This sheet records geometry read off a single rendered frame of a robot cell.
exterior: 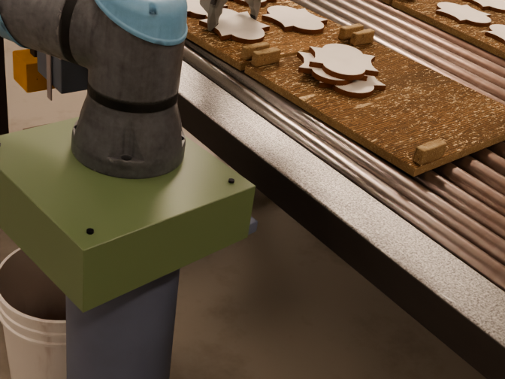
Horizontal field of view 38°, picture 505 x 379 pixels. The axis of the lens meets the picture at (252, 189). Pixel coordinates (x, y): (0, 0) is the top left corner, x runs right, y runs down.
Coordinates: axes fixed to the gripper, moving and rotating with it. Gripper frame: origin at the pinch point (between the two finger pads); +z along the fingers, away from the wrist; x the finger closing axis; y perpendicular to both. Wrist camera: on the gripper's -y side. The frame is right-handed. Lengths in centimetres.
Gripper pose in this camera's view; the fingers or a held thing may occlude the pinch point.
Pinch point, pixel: (234, 25)
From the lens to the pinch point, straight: 151.3
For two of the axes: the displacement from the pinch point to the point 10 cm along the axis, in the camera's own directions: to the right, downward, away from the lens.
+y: -6.4, -4.7, 6.1
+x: -7.6, 2.8, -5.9
